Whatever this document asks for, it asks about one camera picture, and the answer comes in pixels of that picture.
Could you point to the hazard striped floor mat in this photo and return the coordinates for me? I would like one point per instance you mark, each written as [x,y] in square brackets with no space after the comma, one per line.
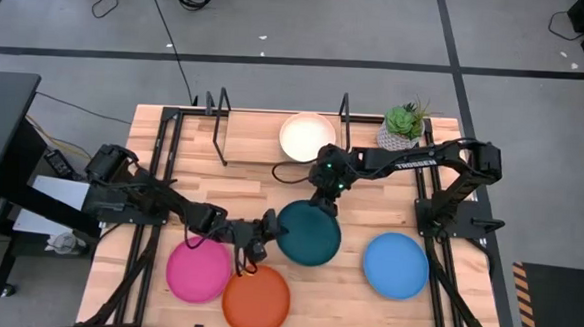
[565,303]

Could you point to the orange plate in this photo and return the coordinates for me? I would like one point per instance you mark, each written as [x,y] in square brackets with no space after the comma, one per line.
[255,302]

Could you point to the white panel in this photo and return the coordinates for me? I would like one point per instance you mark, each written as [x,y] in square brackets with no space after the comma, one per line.
[55,196]

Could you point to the black power adapter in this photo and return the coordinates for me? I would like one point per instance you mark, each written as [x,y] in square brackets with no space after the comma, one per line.
[59,163]

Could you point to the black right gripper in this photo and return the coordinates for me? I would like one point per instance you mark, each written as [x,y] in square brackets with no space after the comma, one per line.
[330,185]

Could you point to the black desk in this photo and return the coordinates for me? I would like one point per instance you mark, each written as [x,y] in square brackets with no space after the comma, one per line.
[1,128]

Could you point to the pink plate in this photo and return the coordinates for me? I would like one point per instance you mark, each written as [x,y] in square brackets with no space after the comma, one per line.
[198,271]

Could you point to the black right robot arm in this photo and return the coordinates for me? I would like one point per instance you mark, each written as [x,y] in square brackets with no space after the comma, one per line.
[412,162]

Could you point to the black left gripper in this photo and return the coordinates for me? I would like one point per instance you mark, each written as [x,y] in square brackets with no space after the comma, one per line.
[248,231]

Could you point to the succulent in white patterned pot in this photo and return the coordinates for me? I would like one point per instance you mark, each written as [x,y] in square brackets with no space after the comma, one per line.
[399,121]

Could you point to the teal plate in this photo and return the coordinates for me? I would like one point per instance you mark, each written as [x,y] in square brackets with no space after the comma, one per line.
[313,240]

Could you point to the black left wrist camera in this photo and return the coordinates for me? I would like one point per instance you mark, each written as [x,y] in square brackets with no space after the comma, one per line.
[257,252]

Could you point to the blue plate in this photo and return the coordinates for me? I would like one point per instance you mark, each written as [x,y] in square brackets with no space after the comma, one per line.
[396,266]

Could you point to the cream plate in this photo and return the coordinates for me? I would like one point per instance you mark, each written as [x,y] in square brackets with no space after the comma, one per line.
[303,134]

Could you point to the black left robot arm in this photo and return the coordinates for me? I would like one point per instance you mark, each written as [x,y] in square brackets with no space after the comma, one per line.
[170,202]

